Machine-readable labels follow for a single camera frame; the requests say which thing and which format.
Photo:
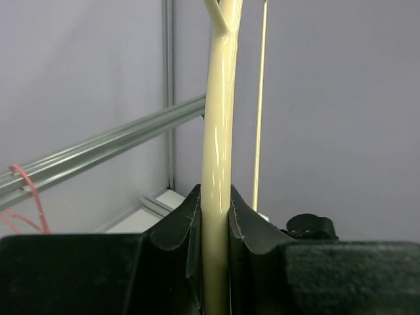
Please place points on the pink plastic hanger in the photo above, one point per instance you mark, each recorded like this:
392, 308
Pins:
21, 207

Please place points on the aluminium frame post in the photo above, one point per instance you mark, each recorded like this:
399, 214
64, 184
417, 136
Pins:
168, 50

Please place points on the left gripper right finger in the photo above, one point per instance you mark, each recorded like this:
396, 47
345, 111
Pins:
273, 273

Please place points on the cream plastic hanger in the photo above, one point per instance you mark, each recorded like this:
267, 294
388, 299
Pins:
217, 150

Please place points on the aluminium hanging rail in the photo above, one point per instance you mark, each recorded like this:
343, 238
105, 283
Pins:
65, 164

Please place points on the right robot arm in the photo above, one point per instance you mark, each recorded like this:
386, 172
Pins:
308, 227

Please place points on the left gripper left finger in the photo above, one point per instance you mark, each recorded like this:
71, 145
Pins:
157, 271

